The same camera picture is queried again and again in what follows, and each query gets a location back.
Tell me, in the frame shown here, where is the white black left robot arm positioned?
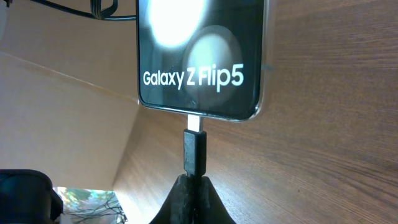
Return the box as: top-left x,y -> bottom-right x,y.
1,169 -> 63,223

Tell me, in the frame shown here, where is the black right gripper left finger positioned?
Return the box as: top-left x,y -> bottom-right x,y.
150,174 -> 194,224

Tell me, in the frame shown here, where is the black smartphone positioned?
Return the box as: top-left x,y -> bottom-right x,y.
136,0 -> 270,121

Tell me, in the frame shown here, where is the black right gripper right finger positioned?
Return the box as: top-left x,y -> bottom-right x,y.
193,176 -> 236,224

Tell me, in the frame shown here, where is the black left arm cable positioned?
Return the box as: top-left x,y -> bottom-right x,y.
2,0 -> 137,22

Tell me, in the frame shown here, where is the black usb charging cable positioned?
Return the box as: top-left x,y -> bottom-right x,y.
183,114 -> 208,177

